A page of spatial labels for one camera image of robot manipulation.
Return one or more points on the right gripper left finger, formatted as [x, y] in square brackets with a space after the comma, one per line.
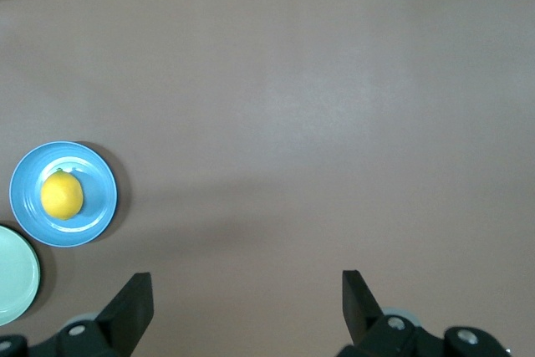
[121, 315]

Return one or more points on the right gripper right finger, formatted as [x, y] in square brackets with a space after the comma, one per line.
[363, 311]

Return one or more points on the yellow lemon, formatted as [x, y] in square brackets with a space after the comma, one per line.
[62, 195]

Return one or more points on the pale green plate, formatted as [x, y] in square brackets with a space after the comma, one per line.
[16, 277]

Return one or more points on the blue plate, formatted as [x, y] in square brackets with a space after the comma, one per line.
[96, 202]

